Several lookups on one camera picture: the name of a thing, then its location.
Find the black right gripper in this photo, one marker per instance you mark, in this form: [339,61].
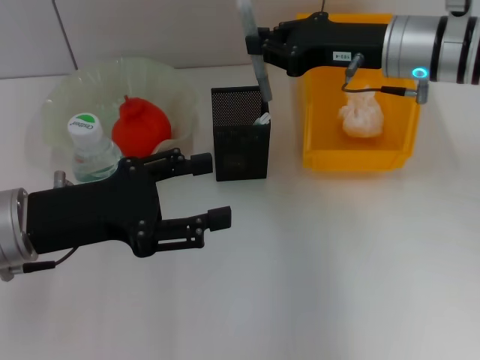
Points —
[337,41]

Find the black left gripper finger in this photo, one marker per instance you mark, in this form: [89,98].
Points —
[201,165]
[220,218]

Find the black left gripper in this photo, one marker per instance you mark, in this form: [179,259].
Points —
[86,217]

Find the grey pen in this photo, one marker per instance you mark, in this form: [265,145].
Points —
[262,78]

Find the clear green-label water bottle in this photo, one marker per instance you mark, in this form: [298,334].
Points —
[93,157]

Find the orange fruit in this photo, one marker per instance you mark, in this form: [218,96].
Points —
[144,129]

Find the green utility knife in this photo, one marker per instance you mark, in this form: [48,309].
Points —
[264,119]

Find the white paper ball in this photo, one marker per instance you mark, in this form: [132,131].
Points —
[362,116]

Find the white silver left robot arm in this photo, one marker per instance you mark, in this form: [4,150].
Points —
[11,232]

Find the black mesh pen holder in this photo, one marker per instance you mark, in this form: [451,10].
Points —
[240,150]

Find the pale green glass fruit plate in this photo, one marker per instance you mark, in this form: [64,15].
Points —
[93,82]

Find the yellow plastic bin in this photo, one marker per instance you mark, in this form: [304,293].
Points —
[322,131]

